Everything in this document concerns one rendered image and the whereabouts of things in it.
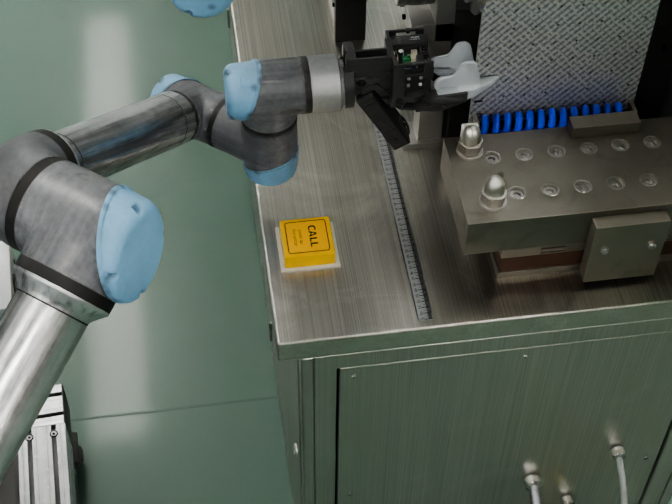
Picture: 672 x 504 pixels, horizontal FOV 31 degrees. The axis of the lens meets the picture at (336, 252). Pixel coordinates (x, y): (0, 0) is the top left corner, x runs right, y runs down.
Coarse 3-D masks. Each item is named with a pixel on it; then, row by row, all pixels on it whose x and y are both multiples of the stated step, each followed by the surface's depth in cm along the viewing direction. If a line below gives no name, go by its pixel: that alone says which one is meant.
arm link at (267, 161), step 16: (224, 112) 167; (224, 128) 166; (240, 128) 166; (288, 128) 162; (224, 144) 167; (240, 144) 166; (256, 144) 164; (272, 144) 163; (288, 144) 165; (256, 160) 166; (272, 160) 165; (288, 160) 167; (256, 176) 169; (272, 176) 168; (288, 176) 169
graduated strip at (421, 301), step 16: (384, 144) 184; (384, 160) 182; (384, 176) 180; (400, 192) 177; (400, 208) 175; (400, 224) 173; (400, 240) 172; (416, 256) 170; (416, 272) 168; (416, 288) 166; (416, 304) 164
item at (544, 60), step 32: (640, 0) 158; (480, 32) 158; (512, 32) 159; (544, 32) 160; (576, 32) 160; (608, 32) 161; (640, 32) 162; (480, 64) 162; (512, 64) 163; (544, 64) 164; (576, 64) 165; (608, 64) 166; (640, 64) 166; (480, 96) 167; (512, 96) 168; (544, 96) 168; (576, 96) 169; (608, 96) 170
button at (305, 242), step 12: (288, 228) 170; (300, 228) 170; (312, 228) 170; (324, 228) 170; (288, 240) 168; (300, 240) 168; (312, 240) 168; (324, 240) 168; (288, 252) 167; (300, 252) 167; (312, 252) 167; (324, 252) 167; (288, 264) 167; (300, 264) 168; (312, 264) 168
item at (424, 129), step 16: (416, 0) 163; (432, 0) 163; (448, 0) 163; (416, 16) 166; (432, 16) 166; (448, 16) 165; (432, 32) 166; (448, 32) 167; (432, 48) 170; (448, 48) 170; (416, 112) 181; (432, 112) 179; (416, 128) 182; (432, 128) 181; (416, 144) 182; (432, 144) 183
